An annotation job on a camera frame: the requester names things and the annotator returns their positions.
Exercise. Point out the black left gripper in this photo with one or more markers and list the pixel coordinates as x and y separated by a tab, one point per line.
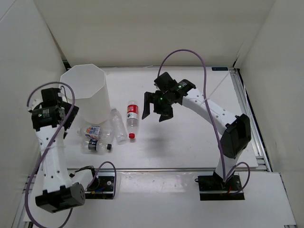
71	118

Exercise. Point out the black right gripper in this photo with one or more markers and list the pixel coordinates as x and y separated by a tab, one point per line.
150	98

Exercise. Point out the red label plastic bottle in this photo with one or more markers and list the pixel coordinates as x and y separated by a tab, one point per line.
132	119

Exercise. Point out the clear plastic bottle no label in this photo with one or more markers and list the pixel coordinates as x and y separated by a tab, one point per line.
118	126

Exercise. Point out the black cap dark label bottle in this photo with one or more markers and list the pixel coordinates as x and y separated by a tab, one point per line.
95	147

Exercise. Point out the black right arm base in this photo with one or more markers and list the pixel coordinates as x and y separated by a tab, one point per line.
211	189

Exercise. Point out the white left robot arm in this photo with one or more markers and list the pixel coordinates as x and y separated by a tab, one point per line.
59	191

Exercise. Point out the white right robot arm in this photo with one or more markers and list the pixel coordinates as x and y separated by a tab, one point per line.
233	132

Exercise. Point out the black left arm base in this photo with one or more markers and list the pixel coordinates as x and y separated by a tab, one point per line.
96	184

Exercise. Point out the white octagonal plastic bin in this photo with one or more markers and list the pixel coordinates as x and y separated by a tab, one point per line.
89	85

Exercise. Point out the orange blue label bottle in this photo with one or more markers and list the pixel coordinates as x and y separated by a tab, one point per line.
96	132

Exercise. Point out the blue label sticker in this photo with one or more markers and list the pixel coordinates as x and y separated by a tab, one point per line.
219	69

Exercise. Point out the aluminium frame rail right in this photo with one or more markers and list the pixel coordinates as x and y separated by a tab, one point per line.
257	140

